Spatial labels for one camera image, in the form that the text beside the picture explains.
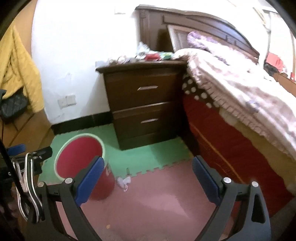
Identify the small grey object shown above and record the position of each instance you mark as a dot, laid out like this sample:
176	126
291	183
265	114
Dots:
252	106

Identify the white framed board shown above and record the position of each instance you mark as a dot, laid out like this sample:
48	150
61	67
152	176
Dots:
180	37

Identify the dark wooden nightstand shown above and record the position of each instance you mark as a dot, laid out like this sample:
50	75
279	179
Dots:
143	104

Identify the pink foam floor mat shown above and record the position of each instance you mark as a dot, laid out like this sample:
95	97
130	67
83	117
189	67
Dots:
150	208

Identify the wooden cabinet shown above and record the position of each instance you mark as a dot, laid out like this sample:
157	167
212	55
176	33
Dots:
286	82

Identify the red bed skirt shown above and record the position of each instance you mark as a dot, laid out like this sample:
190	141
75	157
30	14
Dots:
215	143

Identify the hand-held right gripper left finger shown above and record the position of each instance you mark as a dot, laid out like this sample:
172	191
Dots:
91	179

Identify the polka dot bed sheet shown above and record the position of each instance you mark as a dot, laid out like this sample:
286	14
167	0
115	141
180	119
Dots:
196	90

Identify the green foam floor mat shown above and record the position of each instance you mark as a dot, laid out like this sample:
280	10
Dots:
143	160

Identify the nightstand drawer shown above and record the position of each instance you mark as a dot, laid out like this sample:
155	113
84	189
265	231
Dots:
138	92
148	126

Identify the red packet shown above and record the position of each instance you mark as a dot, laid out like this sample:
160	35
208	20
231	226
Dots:
153	56

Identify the dark wooden headboard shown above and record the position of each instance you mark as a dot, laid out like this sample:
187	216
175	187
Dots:
157	27

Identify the red bucket with green rim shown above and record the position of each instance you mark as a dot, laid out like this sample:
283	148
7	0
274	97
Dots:
69	157

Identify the crumpled white wrapper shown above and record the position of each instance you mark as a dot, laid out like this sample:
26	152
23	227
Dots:
124	60

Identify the yellow bed sheet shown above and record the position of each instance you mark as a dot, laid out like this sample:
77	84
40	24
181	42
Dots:
266	148

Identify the black quilted bag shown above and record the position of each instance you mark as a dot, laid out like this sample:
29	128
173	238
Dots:
11	104

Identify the yellow fleece coat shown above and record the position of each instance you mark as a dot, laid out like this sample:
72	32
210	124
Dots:
16	69

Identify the green packet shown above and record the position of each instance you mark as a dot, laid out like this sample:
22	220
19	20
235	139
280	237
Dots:
167	55

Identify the wooden wardrobe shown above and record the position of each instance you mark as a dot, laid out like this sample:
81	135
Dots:
27	125

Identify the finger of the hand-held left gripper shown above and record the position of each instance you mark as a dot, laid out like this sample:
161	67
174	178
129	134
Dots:
44	153
16	149

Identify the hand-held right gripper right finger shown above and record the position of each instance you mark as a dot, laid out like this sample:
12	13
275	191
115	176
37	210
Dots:
205	183

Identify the white face mask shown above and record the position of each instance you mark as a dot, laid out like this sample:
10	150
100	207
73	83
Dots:
123	182

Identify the purple quilt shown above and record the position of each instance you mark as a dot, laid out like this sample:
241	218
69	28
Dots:
198	40

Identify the bed with pink blanket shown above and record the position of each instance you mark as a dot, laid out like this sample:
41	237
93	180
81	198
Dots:
242	81

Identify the clear plastic bag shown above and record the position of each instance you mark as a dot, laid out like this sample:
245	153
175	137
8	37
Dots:
143	49

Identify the red clothes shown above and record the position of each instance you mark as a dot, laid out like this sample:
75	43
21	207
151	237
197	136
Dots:
274	61

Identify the metal spring clamp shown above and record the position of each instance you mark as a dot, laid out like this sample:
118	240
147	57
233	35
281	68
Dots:
33	192

